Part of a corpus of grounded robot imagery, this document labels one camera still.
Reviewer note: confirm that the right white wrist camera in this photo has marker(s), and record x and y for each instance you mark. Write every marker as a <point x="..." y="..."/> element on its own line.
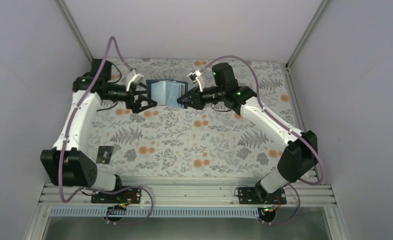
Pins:
<point x="197" y="78"/>

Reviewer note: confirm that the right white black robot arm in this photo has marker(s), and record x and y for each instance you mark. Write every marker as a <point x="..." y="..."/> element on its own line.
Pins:
<point x="299" y="153"/>

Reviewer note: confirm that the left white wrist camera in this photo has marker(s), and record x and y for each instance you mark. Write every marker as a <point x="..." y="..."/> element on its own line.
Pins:
<point x="133" y="78"/>

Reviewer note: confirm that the aluminium rail frame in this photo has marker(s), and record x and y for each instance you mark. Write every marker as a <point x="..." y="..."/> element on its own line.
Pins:
<point x="221" y="192"/>

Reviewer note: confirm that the slotted cable duct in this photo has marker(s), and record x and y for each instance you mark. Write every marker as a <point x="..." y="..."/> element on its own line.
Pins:
<point x="157" y="212"/>

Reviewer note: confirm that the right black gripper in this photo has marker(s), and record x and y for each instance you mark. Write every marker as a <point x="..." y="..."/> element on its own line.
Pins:
<point x="196" y="99"/>

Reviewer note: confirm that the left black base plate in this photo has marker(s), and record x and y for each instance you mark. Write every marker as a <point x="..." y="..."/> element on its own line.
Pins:
<point x="129" y="196"/>

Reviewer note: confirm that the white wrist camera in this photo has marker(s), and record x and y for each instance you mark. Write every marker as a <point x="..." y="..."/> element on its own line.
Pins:
<point x="197" y="78"/>
<point x="133" y="78"/>

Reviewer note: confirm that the blue leather card holder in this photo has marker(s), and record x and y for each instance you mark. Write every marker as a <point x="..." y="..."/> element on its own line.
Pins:
<point x="166" y="92"/>

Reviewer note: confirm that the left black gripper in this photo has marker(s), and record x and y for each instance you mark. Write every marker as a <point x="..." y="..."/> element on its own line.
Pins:
<point x="135" y="100"/>

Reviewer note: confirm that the black credit card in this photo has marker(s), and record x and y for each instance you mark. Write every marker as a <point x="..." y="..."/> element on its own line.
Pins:
<point x="104" y="154"/>

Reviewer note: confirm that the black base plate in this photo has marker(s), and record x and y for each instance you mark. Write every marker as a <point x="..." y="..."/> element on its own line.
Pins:
<point x="254" y="196"/>
<point x="129" y="196"/>

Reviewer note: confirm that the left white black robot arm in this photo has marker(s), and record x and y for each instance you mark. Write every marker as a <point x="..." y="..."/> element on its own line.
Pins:
<point x="67" y="163"/>

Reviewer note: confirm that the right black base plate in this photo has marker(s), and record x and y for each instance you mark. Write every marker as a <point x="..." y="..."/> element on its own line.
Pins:
<point x="254" y="196"/>

